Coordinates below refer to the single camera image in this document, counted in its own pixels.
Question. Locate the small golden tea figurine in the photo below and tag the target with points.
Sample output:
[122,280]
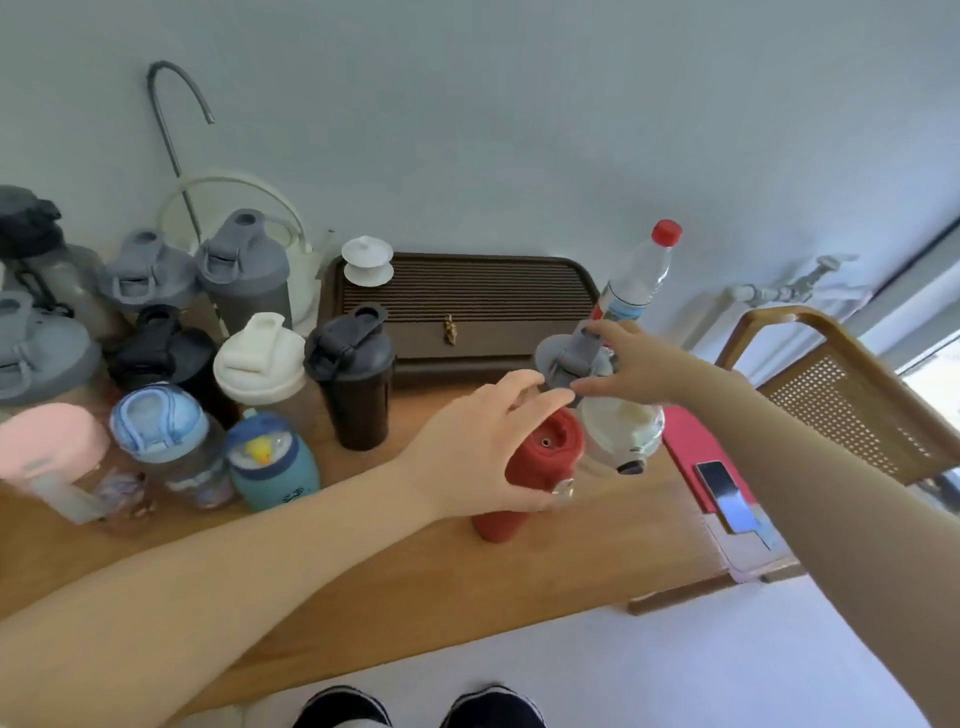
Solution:
[450,330]

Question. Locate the black smartphone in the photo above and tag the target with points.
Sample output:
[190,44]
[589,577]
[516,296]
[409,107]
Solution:
[724,495]

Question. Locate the person's right hand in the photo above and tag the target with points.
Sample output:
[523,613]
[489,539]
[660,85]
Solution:
[652,371]

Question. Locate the gray-lidded shaker bottle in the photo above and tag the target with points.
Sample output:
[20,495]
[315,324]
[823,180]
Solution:
[146,270]

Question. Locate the dark brown shaker bottle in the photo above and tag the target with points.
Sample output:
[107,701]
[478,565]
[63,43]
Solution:
[356,382]

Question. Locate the wide gray-lidded bottle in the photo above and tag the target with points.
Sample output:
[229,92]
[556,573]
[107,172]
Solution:
[41,352]

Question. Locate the brown slatted tea tray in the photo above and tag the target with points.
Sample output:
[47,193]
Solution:
[487,300]

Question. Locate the black bottle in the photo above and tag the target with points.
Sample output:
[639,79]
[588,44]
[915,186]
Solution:
[161,349]

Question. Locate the teal duck bottle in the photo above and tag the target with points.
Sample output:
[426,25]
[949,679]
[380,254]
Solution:
[274,469]

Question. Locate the blue-lidded clear bottle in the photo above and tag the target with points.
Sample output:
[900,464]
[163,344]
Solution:
[161,427]

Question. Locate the person's black shoe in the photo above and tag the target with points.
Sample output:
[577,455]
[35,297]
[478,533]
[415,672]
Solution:
[341,709]
[491,709]

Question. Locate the gray shaker lid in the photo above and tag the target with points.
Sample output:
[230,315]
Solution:
[562,360]

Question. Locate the tall gray shaker bottle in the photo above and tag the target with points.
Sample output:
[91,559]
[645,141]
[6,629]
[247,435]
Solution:
[244,270]

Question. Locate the pink-lidded bottle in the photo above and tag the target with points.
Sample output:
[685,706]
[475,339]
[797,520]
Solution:
[49,442]

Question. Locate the red book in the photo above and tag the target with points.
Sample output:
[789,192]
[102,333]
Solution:
[690,442]

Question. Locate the white-lidded shaker bottle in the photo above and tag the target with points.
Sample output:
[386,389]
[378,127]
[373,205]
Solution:
[259,364]

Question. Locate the pale notebook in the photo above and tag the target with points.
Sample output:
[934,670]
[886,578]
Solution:
[750,555]

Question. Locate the person's right black shoe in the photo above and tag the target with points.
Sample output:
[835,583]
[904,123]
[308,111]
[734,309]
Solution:
[491,709]

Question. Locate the person's left black shoe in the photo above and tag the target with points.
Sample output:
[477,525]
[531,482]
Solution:
[341,709]

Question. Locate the person's left hand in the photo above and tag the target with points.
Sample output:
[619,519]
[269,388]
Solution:
[457,457]

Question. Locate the person's left forearm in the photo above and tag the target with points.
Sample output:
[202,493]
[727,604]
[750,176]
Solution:
[187,600]

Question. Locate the metal gooseneck faucet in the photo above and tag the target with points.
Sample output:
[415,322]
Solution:
[169,135]

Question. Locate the red water bottle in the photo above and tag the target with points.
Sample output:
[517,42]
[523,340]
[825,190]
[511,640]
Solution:
[551,450]

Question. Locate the person's right forearm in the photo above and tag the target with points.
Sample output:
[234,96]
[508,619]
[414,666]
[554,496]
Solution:
[840,510]

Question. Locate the white pipe valve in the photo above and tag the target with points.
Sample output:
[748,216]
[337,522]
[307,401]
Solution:
[795,285]

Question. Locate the person's right thumb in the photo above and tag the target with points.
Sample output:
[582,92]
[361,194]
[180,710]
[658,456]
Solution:
[600,386]

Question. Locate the wooden cane chair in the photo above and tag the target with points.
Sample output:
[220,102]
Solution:
[847,405]

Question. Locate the window frame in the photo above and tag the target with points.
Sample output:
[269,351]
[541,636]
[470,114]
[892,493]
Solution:
[915,292]

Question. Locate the person's left fingers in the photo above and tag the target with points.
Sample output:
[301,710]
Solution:
[536,409]

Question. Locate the red-capped plastic water bottle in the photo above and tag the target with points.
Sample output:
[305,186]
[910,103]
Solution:
[637,277]

